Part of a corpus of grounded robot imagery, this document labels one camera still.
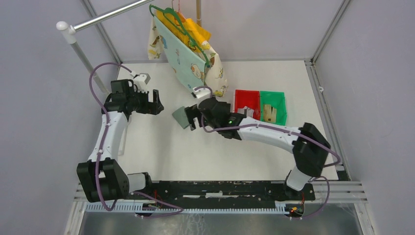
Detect yellow garment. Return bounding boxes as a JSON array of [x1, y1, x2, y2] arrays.
[[156, 11, 211, 53]]

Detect green clothes hanger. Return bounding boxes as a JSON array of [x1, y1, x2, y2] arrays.
[[149, 4, 216, 68]]

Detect green plastic bin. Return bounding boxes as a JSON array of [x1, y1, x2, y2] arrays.
[[260, 91, 287, 126]]

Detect cream cartoon print garment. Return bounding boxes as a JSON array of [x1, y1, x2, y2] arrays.
[[147, 18, 228, 97]]

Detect mint cartoon print garment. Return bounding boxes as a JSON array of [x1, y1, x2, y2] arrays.
[[154, 17, 206, 93]]

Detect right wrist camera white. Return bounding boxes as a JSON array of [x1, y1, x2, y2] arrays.
[[192, 87, 212, 100]]

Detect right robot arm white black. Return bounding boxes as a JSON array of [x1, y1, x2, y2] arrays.
[[184, 97, 331, 200]]

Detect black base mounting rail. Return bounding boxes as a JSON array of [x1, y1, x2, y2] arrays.
[[142, 181, 316, 209]]

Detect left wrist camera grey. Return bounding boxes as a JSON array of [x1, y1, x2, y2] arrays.
[[133, 73, 151, 90]]

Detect red plastic bin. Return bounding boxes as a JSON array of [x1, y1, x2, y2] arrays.
[[233, 90, 261, 120]]

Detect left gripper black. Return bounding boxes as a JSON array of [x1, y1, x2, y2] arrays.
[[127, 87, 164, 116]]

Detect white cards in red bin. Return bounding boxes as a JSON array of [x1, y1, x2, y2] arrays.
[[237, 106, 255, 118]]

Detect white slotted cable duct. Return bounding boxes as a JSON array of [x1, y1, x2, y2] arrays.
[[85, 202, 304, 215]]

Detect beige cards in green bin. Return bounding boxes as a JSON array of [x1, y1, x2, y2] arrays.
[[262, 104, 277, 123]]

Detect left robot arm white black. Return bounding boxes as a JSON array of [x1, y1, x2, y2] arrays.
[[76, 79, 164, 203]]

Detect metal clothes rack bar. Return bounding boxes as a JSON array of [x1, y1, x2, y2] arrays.
[[54, 0, 155, 95]]

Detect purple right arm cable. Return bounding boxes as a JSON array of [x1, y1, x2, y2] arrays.
[[194, 85, 342, 220]]

